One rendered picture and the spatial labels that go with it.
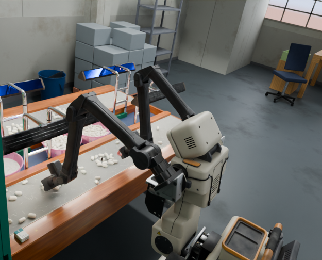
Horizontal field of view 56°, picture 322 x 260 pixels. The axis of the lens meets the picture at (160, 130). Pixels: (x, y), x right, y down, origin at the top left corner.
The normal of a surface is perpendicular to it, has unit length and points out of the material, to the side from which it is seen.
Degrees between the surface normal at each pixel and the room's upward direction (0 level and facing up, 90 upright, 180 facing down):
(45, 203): 0
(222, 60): 90
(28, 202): 0
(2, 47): 90
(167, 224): 90
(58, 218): 0
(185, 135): 90
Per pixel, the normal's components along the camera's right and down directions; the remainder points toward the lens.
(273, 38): -0.53, 0.31
